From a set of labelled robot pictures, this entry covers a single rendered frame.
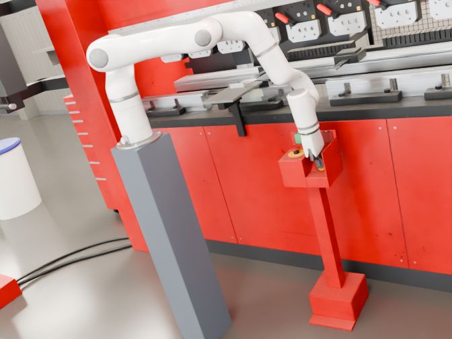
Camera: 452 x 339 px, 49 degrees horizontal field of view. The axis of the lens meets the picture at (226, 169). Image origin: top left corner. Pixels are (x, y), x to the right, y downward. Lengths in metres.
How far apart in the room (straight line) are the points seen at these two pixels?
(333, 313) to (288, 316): 0.23
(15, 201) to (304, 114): 3.48
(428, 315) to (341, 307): 0.36
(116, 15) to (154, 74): 0.48
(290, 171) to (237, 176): 0.64
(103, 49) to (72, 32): 1.04
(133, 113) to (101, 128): 1.07
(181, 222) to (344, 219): 0.78
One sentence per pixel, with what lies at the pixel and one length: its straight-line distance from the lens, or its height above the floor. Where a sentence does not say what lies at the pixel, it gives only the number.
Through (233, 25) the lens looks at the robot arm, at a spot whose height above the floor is 1.34.
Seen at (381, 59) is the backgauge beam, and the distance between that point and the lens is 2.44.
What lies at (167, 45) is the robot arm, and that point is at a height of 1.34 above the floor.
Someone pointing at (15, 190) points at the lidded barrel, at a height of 0.24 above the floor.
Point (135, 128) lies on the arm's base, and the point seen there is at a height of 1.07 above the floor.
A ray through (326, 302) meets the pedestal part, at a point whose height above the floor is 0.10.
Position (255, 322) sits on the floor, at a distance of 2.45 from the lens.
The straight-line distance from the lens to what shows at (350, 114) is 2.13.
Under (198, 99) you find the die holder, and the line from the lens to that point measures 2.70.
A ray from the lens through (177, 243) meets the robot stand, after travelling 2.10.
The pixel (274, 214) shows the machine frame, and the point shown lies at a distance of 2.59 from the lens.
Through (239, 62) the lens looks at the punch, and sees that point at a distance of 2.49.
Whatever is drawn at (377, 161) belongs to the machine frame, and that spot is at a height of 0.64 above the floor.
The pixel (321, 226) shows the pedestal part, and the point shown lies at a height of 0.45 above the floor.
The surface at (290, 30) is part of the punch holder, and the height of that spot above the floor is 1.22.
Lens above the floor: 1.53
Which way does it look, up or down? 21 degrees down
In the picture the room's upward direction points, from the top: 16 degrees counter-clockwise
